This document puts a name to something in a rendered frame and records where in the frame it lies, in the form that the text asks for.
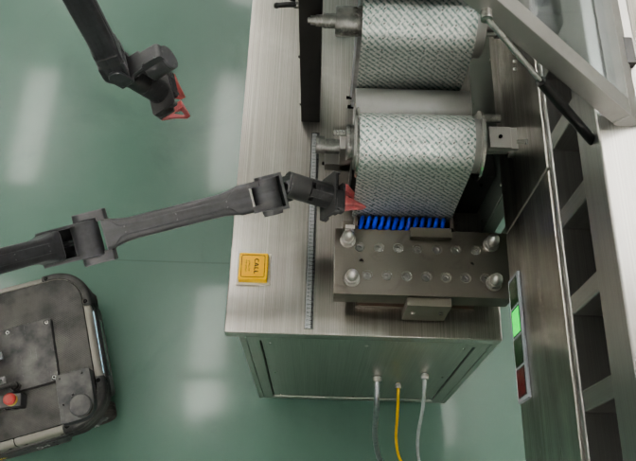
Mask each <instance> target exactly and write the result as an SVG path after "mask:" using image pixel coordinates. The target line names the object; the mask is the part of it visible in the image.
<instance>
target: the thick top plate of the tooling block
mask: <svg viewBox="0 0 636 461"><path fill-rule="evenodd" d="M344 230H345V228H335V236H334V273H333V302H358V303H389V304H405V301H406V299H407V297H422V298H451V305H452V306H483V307H506V306H507V305H508V304H509V302H510V301H509V290H508V282H509V280H510V276H509V266H508V254H507V244H506V236H507V234H504V233H472V232H451V240H421V239H410V233H409V230H378V229H355V233H354V235H355V237H356V242H355V244H354V245H353V246H352V247H349V248H346V247H343V245H342V244H341V243H340V237H341V235H342V234H343V232H344ZM491 234H497V235H498V236H499V238H500V243H499V248H498V249H497V250H496V251H495V252H488V251H487V250H486V249H485V248H484V246H483V241H484V239H486V238H487V236H489V235H491ZM349 269H355V270H357V271H358V274H359V276H360V282H359V284H358V285H357V286H355V287H349V286H347V285H346V284H345V282H344V276H345V274H346V273H347V271H348V270H349ZM496 273H498V274H501V275H502V276H503V283H502V287H501V288H500V289H499V290H498V291H496V292H493V291H491V290H490V289H488V288H487V286H486V279H487V278H488V277H489V276H491V275H493V274H496Z"/></svg>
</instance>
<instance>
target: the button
mask: <svg viewBox="0 0 636 461"><path fill-rule="evenodd" d="M268 263H269V255H268V254H258V253H240V254H239V264H238V282H253V283H267V278H268Z"/></svg>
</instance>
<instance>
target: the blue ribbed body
mask: <svg viewBox="0 0 636 461"><path fill-rule="evenodd" d="M369 227H370V229H376V227H377V229H378V230H381V229H382V227H383V230H388V229H389V228H390V230H396V229H397V230H402V229H403V230H409V229H410V227H422V228H450V223H449V222H446V219H445V218H442V219H441V222H439V219H438V218H435V219H434V222H433V219H432V218H428V221H427V222H426V219H425V218H424V217H423V218H421V221H419V218H418V217H415V219H414V221H413V219H412V217H409V218H408V220H407V221H406V220H405V217H401V219H400V221H399V219H398V217H394V220H392V217H390V216H389V217H388V218H387V220H386V219H385V217H384V216H382V217H381V218H380V220H379V217H378V216H375V217H374V220H373V221H372V217H371V216H368V217H367V219H365V216H361V218H360V219H359V220H358V228H359V229H362V228H363V229H368V228H369Z"/></svg>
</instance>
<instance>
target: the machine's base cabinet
mask: <svg viewBox="0 0 636 461"><path fill-rule="evenodd" d="M239 339H240V342H241V345H242V348H243V351H244V354H245V357H246V360H247V363H248V365H249V367H250V370H251V373H252V376H253V379H254V382H255V385H256V390H257V392H258V395H259V397H260V398H284V399H345V400H374V383H373V382H372V378H373V377H375V376H379V377H382V383H381V384H380V401H397V389H396V388H395V384H396V383H397V382H398V383H401V387H402V388H401V389H399V401H406V402H421V401H422V387H423V380H422V379H421V374H423V373H427V374H429V379H428V380H427V389H426V401H425V402H437V403H439V402H440V403H445V402H446V401H447V400H448V399H449V398H450V397H451V396H452V395H453V393H454V392H455V391H456V390H457V389H458V388H459V387H460V386H461V385H462V384H463V383H464V381H465V380H466V379H467V378H468V377H469V376H470V375H471V374H472V373H473V371H474V370H475V369H476V368H477V367H478V366H479V365H480V364H481V363H482V362H483V361H484V359H485V358H486V357H487V356H488V355H489V354H490V353H491V352H492V351H493V349H494V348H495V347H496V346H497V345H483V344H453V343H421V342H390V341H360V340H329V339H297V338H267V337H239Z"/></svg>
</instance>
